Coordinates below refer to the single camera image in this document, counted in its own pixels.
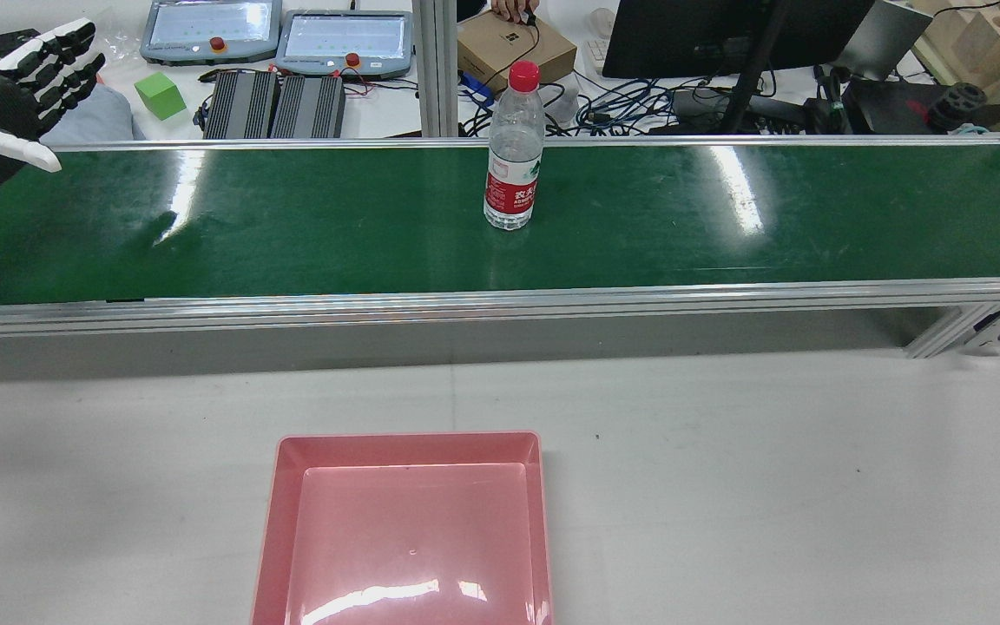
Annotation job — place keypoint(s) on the bystander human hand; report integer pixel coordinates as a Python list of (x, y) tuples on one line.
[(509, 7)]

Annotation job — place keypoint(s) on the grey teach pendant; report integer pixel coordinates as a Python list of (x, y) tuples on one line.
[(209, 26), (344, 43)]

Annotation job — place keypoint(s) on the black computer box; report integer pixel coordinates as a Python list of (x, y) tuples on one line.
[(886, 108)]

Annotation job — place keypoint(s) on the green conveyor belt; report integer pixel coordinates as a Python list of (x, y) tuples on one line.
[(335, 234)]

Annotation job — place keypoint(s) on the black finned controller box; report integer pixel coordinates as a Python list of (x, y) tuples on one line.
[(240, 106), (309, 106)]

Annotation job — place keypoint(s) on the white keyboard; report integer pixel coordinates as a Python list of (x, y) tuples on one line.
[(595, 54)]

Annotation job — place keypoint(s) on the aluminium frame post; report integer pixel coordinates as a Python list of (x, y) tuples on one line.
[(436, 69)]

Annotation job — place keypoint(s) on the grey tilted panel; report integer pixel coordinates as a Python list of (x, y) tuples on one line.
[(886, 35)]

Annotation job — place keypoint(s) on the black roller wheel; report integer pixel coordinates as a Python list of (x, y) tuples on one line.
[(958, 104)]

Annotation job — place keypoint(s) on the brown cardboard box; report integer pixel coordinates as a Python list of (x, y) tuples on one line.
[(500, 52)]

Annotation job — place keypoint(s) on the black monitor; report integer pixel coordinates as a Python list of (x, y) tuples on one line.
[(708, 35)]

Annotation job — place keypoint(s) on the clear water bottle red cap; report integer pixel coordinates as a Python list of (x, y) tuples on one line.
[(513, 156)]

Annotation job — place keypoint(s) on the pink plastic basket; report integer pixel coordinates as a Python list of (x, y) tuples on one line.
[(413, 538)]

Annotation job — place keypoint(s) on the blue grey cloth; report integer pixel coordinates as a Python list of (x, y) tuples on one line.
[(96, 117)]

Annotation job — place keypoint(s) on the black monitor stand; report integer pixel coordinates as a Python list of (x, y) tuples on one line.
[(756, 69)]

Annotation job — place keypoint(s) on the green cube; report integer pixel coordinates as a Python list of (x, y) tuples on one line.
[(160, 95)]

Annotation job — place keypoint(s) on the clear plastic bag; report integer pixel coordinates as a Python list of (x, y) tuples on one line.
[(562, 104)]

